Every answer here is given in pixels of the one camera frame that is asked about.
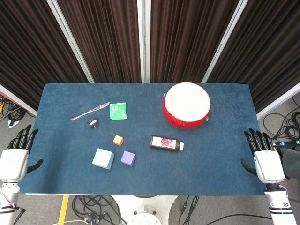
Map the large light blue cube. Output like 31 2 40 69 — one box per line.
92 148 115 170

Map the metal table knife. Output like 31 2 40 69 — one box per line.
69 102 110 121

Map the small orange cube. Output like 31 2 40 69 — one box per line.
112 135 125 147

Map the blue table cloth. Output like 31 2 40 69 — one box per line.
18 83 267 196

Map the black power strip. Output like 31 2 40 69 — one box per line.
273 139 300 148

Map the yellow floor tape strip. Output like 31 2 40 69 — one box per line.
57 195 70 225

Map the purple cube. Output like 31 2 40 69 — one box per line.
120 150 136 167

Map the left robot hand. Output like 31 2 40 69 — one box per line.
0 124 45 183

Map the black bag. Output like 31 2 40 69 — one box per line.
281 149 300 181

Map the white screen frame post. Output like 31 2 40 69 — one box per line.
136 0 151 84
0 83 38 116
46 0 95 84
256 82 300 120
201 0 249 84

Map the brown bottle with floral label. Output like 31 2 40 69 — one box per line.
150 135 185 152

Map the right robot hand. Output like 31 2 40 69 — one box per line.
240 128 287 184

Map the black floor cable bundle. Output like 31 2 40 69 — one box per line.
0 95 27 123
71 195 128 225
262 96 300 142

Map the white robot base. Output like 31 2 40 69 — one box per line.
112 195 179 225

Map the red drum with white skin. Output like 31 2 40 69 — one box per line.
162 82 211 131

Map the dark brown ribbed screen panel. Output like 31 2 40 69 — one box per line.
206 0 300 113
150 0 239 84
0 0 89 111
57 0 143 84

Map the green sachet packet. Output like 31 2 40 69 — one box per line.
109 102 128 121

